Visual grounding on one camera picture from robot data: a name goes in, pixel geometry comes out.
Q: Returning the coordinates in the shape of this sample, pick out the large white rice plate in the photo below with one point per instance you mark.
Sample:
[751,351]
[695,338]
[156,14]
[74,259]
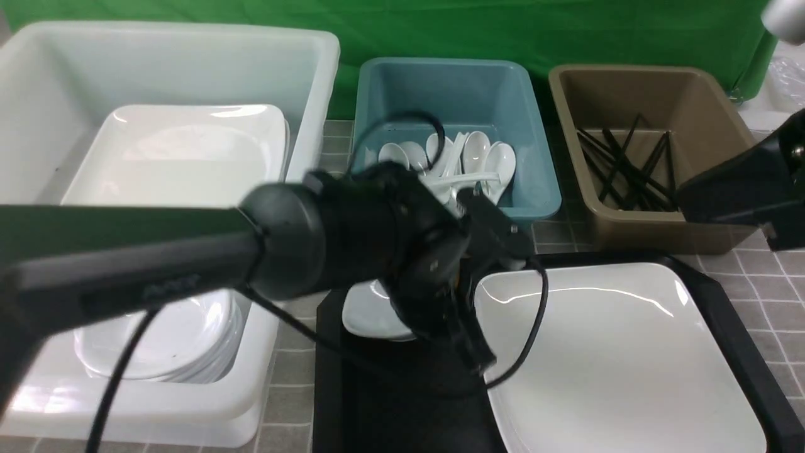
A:
[624,362]

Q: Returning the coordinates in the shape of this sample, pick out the teal plastic bin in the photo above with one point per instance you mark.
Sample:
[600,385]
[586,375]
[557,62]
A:
[492,96]

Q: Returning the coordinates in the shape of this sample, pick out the brown plastic bin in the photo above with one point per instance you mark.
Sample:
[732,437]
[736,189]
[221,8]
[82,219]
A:
[706,131]

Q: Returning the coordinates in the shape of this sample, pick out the stack of white bowls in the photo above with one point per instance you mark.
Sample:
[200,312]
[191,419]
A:
[185,338]

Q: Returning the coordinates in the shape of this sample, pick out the green cloth backdrop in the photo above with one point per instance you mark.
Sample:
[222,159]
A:
[724,38]

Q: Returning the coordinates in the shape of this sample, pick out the black chopsticks in bin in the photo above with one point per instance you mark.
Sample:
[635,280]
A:
[649,187]

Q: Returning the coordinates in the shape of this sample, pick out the small grey bowl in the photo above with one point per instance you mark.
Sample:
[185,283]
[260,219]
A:
[368,313]

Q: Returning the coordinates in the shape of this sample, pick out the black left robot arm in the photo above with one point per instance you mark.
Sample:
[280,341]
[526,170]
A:
[66,267]

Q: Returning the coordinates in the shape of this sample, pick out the top stacked white plate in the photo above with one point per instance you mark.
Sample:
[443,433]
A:
[185,156]

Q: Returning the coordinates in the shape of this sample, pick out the black serving tray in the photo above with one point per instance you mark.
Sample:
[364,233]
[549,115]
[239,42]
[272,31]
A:
[353,412]

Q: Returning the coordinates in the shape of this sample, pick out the large white plastic bin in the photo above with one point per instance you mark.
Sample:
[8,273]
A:
[61,80]

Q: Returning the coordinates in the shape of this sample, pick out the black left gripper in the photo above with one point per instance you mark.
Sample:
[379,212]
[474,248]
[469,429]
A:
[465,277]

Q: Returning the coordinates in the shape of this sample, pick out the grey checked tablecloth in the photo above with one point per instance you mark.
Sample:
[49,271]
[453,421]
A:
[766,289]

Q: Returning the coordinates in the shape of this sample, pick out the clear plastic bag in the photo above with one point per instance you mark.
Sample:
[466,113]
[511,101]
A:
[786,77]

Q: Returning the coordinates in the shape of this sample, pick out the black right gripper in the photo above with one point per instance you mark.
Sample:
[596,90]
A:
[761,187]

